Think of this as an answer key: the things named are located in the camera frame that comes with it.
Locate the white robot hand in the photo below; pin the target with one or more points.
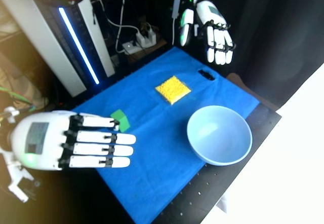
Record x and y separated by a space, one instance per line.
45 140
208 13

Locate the green block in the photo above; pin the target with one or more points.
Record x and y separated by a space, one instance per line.
123 122

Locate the yellow studded square pad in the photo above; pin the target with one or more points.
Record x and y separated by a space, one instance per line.
172 89

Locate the white power strip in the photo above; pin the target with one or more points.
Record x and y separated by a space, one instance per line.
146 38

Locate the white adapter box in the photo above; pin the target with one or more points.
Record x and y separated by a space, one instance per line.
130 47

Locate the white tower with blue light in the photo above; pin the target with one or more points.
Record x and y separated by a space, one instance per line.
40 39

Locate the blue cloth mat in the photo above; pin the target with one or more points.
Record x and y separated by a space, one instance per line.
157 137

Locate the light blue bowl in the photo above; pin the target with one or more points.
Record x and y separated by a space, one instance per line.
219 135

